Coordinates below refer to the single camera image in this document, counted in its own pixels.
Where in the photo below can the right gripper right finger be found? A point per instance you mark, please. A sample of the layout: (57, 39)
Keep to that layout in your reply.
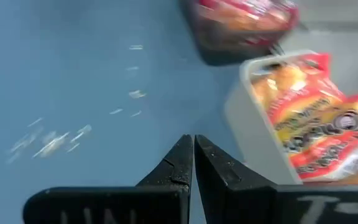
(259, 205)

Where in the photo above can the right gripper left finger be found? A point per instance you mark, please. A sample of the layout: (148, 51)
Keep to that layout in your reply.
(120, 205)

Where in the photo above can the orange Maruchan ramen pack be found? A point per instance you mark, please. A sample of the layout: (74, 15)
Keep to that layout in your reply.
(309, 124)

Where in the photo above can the red Maruchan ramen pack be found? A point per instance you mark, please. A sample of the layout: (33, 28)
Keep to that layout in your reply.
(244, 15)

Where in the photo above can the white plastic bin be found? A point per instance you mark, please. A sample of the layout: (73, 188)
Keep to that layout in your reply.
(253, 130)

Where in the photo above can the noodle crumbs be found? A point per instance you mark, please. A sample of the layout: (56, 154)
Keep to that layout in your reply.
(51, 144)

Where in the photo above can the blue-grey table mat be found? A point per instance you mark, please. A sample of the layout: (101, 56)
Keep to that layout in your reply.
(73, 77)

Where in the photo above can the dark smoked plastic bin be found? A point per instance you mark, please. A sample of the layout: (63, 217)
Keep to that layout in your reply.
(216, 56)

